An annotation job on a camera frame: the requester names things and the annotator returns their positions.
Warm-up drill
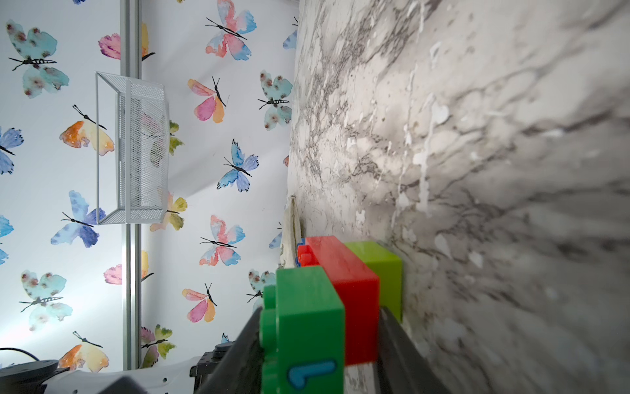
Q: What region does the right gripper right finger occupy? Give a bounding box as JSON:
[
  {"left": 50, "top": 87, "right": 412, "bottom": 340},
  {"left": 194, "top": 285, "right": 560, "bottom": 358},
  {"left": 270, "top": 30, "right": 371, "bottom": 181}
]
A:
[{"left": 378, "top": 306, "right": 451, "bottom": 394}]

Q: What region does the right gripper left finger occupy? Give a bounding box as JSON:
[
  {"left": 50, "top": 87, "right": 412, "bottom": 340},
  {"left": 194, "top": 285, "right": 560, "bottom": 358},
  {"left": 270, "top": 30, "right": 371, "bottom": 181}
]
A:
[{"left": 194, "top": 307, "right": 263, "bottom": 393}]

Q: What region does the dark green lego brick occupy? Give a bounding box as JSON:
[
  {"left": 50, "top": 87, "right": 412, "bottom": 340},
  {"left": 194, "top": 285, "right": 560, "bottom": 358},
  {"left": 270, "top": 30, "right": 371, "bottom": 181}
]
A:
[{"left": 259, "top": 266, "right": 346, "bottom": 393}]

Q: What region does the long red lego brick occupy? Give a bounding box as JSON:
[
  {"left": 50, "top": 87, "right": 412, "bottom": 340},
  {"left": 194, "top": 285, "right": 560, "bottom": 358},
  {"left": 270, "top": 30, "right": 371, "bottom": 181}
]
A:
[{"left": 300, "top": 236, "right": 380, "bottom": 366}]

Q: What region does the lime green lego brick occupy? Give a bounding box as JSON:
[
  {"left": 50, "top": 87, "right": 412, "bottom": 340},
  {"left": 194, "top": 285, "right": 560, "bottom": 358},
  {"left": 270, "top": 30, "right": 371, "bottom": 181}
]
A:
[{"left": 346, "top": 241, "right": 403, "bottom": 323}]

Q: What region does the blue lego brick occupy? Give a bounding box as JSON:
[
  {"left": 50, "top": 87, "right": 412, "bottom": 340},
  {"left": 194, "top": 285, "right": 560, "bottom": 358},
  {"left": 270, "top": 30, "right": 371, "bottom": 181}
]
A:
[{"left": 295, "top": 238, "right": 306, "bottom": 268}]

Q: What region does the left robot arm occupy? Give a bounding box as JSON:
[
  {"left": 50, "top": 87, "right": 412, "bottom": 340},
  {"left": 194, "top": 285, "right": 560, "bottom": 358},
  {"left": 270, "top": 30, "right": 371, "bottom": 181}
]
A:
[{"left": 1, "top": 341, "right": 232, "bottom": 394}]

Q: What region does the white mesh basket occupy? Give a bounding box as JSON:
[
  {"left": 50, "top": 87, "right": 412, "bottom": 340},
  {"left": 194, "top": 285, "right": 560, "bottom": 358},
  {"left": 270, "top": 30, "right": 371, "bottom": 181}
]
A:
[{"left": 95, "top": 72, "right": 170, "bottom": 225}]

